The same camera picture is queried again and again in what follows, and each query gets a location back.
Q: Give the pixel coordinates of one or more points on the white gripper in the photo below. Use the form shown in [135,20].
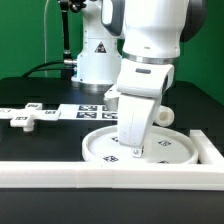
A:
[135,117]

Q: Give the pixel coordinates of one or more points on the white round table top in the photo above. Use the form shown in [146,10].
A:
[161,146]

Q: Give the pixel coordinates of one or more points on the white L-shaped fence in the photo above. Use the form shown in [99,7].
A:
[207,174]

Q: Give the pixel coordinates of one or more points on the white marker sheet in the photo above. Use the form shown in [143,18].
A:
[86,112]

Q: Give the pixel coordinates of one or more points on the white cross-shaped table base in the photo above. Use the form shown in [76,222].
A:
[25,118]

